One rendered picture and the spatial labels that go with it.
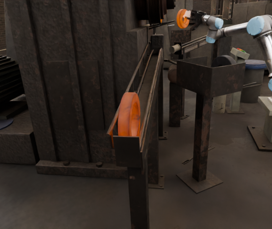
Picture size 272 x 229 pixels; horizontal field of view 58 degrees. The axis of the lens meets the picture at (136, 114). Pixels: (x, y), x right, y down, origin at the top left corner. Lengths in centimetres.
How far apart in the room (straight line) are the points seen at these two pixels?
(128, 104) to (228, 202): 94
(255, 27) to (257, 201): 109
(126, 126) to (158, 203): 80
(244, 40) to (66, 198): 319
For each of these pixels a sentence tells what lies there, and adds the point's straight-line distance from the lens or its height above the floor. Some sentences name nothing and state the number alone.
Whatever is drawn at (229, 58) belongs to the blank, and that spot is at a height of 74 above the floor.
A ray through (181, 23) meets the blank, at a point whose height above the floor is 87.
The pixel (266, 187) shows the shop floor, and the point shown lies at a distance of 164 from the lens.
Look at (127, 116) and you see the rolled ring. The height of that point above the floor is 69.
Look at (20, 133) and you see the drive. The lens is 181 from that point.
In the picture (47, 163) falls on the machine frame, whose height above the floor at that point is 7.
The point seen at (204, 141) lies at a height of 28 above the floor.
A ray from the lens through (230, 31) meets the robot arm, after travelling 217.
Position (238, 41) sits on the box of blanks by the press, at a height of 55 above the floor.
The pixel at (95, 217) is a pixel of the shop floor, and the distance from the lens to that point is 137.
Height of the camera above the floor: 94
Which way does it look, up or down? 22 degrees down
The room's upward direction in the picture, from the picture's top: 3 degrees counter-clockwise
